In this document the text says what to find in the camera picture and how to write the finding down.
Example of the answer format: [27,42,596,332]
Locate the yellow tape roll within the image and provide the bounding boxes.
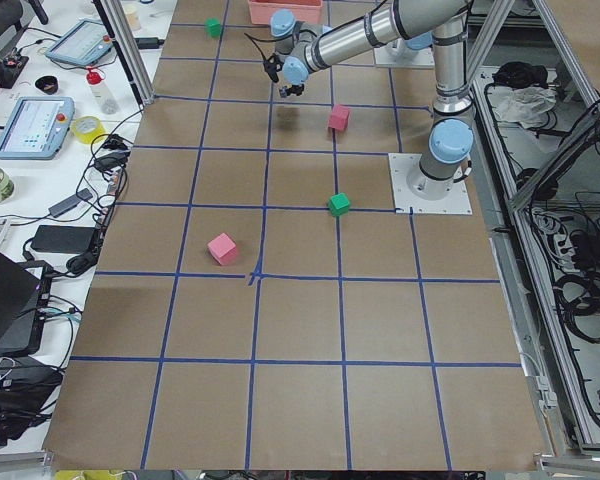
[70,116,106,144]

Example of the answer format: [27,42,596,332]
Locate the black bowl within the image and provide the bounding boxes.
[34,75,59,95]

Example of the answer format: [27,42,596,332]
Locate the pink cube near gripper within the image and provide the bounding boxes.
[207,233,239,266]

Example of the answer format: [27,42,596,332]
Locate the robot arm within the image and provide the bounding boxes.
[265,0,474,200]

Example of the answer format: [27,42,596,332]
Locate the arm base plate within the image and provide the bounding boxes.
[374,39,434,69]
[388,153,472,215]

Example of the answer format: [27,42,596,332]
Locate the red cap squeeze bottle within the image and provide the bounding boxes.
[86,67,119,115]

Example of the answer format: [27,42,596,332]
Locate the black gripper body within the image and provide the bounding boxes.
[285,84,305,98]

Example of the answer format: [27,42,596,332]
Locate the pink cube centre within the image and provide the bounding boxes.
[328,104,351,132]

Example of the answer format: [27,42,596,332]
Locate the teach pendant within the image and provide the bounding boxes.
[0,97,75,160]
[45,19,112,67]

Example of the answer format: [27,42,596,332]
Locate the aluminium frame post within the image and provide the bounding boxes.
[93,0,155,107]

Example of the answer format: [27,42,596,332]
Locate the pink plastic bin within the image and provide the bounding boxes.
[247,0,323,25]

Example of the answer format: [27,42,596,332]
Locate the green cube near gripper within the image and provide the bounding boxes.
[205,17,223,38]

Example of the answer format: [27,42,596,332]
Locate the black power adapter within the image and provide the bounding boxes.
[135,37,164,50]

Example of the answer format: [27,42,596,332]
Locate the green cube front left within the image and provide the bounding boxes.
[328,192,351,217]

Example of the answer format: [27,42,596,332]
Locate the white rag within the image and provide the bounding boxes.
[495,86,557,128]

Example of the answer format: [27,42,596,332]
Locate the lower teach pendant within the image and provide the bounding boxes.
[0,97,75,160]

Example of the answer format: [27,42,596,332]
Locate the black laptop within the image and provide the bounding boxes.
[0,252,51,358]

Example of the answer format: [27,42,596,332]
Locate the upper teach pendant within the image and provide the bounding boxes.
[45,19,112,67]

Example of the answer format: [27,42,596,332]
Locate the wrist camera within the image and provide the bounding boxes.
[262,54,283,83]

